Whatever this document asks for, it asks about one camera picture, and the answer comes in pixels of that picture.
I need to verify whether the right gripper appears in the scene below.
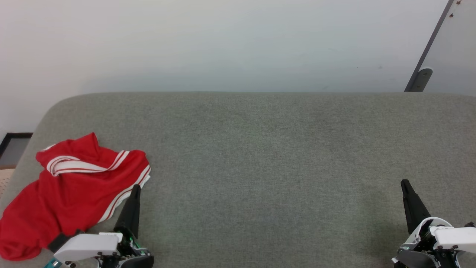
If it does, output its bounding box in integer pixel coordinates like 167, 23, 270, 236
392, 179, 462, 268

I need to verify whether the red garment with white stripes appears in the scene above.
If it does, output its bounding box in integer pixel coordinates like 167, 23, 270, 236
0, 133, 151, 261

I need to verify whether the white partition panel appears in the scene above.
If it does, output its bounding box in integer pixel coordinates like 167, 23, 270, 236
423, 0, 476, 96

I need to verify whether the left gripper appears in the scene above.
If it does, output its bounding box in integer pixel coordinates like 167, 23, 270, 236
48, 184, 155, 268

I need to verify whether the black-framed grey panel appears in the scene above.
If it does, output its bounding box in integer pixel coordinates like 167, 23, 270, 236
0, 133, 33, 169

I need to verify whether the grey metal frame post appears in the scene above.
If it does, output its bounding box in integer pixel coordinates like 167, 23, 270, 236
404, 0, 456, 92

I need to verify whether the grey metal bracket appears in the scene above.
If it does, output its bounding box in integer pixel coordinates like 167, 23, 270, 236
412, 68, 433, 92

